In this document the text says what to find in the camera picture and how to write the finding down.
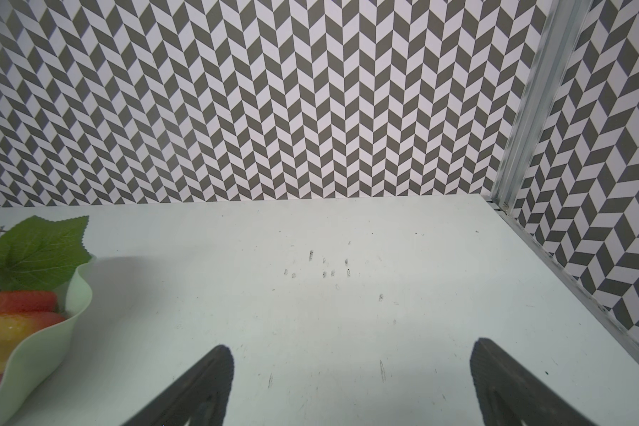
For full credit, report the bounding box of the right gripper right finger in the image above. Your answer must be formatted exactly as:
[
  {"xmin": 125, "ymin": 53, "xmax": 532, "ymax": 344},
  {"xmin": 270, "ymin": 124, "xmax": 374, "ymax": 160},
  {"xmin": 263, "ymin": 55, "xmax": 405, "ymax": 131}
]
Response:
[{"xmin": 470, "ymin": 337, "xmax": 593, "ymax": 426}]

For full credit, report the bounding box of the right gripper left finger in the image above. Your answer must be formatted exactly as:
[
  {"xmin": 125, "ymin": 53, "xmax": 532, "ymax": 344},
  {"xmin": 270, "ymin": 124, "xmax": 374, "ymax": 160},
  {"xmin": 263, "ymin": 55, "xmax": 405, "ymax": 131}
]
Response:
[{"xmin": 124, "ymin": 345, "xmax": 234, "ymax": 426}]

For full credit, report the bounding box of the green wavy glass bowl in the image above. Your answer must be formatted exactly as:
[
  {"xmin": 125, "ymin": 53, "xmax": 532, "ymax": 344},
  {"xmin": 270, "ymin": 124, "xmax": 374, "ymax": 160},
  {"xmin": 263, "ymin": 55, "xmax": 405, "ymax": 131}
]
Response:
[{"xmin": 0, "ymin": 260, "xmax": 94, "ymax": 425}]

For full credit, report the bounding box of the dark grape bunch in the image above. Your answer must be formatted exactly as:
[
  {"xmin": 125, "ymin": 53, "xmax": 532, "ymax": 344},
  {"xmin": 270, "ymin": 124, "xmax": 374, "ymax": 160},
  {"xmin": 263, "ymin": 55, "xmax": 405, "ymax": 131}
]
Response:
[{"xmin": 0, "ymin": 216, "xmax": 92, "ymax": 291}]

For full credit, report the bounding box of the right corner aluminium post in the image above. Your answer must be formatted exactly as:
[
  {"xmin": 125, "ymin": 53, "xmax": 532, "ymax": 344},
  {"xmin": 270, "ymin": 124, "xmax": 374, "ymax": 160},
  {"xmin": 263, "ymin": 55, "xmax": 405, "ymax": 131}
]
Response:
[{"xmin": 490, "ymin": 0, "xmax": 591, "ymax": 216}]

